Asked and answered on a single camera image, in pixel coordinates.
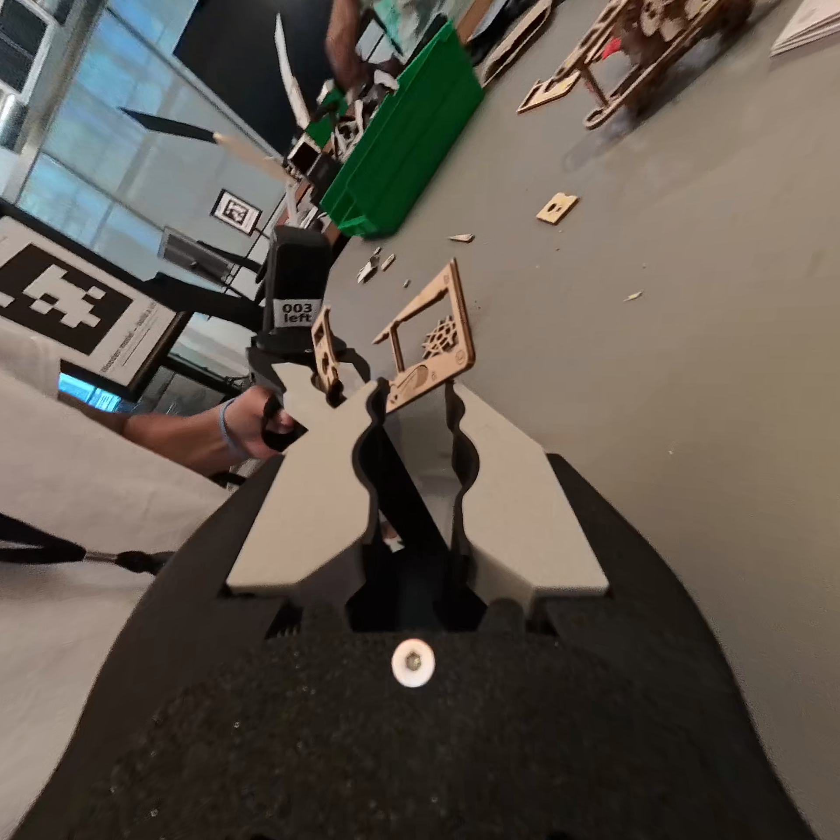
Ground person's left hand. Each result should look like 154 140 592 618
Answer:
218 386 296 462

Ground white ceiling vent grille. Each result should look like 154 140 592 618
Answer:
0 0 56 94

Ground small black square box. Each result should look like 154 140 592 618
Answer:
284 136 324 179

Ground grey desk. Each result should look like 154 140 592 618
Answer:
325 0 840 840

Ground large wooden model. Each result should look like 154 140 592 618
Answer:
583 0 757 130

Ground black shoulder strap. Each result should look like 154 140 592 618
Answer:
0 514 173 576

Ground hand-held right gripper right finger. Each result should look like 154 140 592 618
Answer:
445 381 613 609

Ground wooden laser-cut frame piece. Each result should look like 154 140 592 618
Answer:
372 259 476 416

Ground blue lit screen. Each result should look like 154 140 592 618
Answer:
57 371 123 416

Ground small framed tag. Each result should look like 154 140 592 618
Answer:
209 188 264 235

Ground small wooden slotted piece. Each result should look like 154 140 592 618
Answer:
310 306 343 403

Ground small square wooden piece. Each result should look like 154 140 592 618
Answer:
535 192 580 226

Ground blue wristband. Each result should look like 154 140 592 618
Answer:
218 397 249 462

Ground white paper strip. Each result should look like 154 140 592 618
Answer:
274 12 311 130

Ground black framed tag sign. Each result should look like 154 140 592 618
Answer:
0 200 193 396

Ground person's left forearm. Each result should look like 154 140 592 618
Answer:
123 403 231 478

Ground black wall panel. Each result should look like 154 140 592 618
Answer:
173 0 343 153

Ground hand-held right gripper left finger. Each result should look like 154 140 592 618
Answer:
226 378 391 602

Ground wooden sheet with cutouts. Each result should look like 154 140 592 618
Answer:
516 0 632 115

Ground black and beige pointed stick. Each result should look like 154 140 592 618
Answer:
120 108 291 179

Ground flat wooden offcut sheet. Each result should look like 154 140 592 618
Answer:
481 0 553 88

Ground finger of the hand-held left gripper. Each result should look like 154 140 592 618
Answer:
271 363 363 437
357 397 455 559

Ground small wooden scraps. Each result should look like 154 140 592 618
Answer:
356 247 397 285

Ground green plastic bin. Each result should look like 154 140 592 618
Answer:
319 20 487 239

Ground white paper stack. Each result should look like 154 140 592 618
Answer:
770 0 840 58

